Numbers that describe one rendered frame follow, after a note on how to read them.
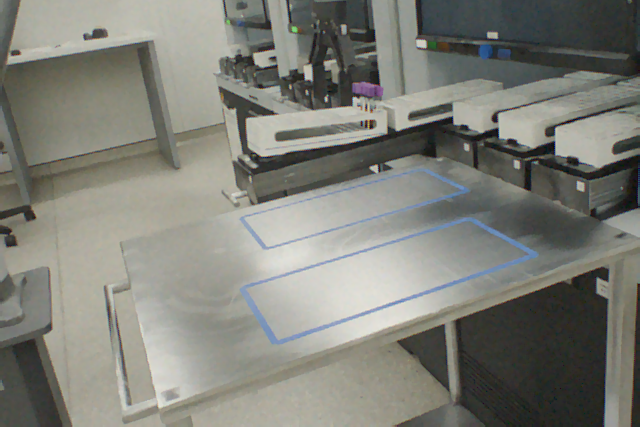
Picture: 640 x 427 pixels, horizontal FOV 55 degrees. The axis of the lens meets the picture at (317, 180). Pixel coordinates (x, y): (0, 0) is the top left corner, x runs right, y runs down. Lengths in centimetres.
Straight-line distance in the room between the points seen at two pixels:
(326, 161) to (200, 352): 70
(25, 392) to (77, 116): 370
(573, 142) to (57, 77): 403
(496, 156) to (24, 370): 93
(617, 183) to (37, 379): 104
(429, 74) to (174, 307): 98
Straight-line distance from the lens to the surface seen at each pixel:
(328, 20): 132
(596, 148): 111
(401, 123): 140
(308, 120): 131
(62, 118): 479
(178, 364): 68
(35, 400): 123
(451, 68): 160
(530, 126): 121
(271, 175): 127
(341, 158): 132
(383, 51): 173
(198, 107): 490
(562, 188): 113
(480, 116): 132
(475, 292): 73
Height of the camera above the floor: 119
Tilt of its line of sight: 19 degrees down
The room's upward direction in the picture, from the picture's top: 8 degrees counter-clockwise
